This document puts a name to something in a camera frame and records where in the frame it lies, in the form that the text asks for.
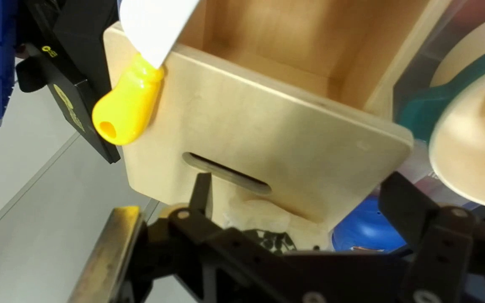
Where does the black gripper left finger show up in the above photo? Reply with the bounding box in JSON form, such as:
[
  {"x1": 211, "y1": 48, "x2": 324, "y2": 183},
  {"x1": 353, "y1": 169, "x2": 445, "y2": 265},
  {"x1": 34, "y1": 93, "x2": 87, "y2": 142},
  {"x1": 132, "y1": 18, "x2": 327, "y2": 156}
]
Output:
[{"x1": 68, "y1": 172, "x2": 312, "y2": 303}]

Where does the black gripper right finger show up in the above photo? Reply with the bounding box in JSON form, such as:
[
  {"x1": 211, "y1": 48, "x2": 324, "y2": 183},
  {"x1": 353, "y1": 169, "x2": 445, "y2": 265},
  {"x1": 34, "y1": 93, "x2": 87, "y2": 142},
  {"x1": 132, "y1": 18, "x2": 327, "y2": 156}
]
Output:
[{"x1": 380, "y1": 171, "x2": 485, "y2": 303}]

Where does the white toy knife yellow handle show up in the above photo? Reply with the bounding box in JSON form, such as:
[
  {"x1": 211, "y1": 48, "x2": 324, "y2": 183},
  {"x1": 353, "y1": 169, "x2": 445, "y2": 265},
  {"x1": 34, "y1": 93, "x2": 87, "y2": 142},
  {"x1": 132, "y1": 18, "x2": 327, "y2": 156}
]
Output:
[{"x1": 92, "y1": 0, "x2": 203, "y2": 149}]

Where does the light wooden drawer box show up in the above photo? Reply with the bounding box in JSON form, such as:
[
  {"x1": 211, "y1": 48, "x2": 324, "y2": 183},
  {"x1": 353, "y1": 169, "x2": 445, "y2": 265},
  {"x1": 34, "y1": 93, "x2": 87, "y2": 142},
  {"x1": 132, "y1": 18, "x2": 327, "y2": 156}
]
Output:
[{"x1": 103, "y1": 23, "x2": 417, "y2": 250}]

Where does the large clear lidded plastic container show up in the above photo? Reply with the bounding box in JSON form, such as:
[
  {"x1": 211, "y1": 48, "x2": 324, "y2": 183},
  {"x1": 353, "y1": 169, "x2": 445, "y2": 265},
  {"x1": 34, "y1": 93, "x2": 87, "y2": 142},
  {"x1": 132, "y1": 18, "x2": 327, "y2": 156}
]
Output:
[{"x1": 391, "y1": 0, "x2": 485, "y2": 216}]

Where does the blue ball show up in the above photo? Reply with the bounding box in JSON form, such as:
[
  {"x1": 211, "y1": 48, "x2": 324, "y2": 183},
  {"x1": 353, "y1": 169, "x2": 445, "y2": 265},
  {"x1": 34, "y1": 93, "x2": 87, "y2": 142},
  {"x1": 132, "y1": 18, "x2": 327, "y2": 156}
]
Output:
[{"x1": 332, "y1": 196, "x2": 410, "y2": 257}]

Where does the cream bowl with teal rim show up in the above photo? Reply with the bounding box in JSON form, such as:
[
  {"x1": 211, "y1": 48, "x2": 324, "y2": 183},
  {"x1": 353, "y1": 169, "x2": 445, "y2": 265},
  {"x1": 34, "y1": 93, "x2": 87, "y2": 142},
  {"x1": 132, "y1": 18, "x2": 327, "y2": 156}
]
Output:
[{"x1": 396, "y1": 7, "x2": 485, "y2": 213}]

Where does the black power adapter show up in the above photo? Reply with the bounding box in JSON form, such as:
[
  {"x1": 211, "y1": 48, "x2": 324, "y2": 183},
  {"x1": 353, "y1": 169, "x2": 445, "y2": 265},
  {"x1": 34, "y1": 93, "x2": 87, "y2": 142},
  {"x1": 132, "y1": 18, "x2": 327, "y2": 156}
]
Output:
[{"x1": 21, "y1": 0, "x2": 122, "y2": 58}]

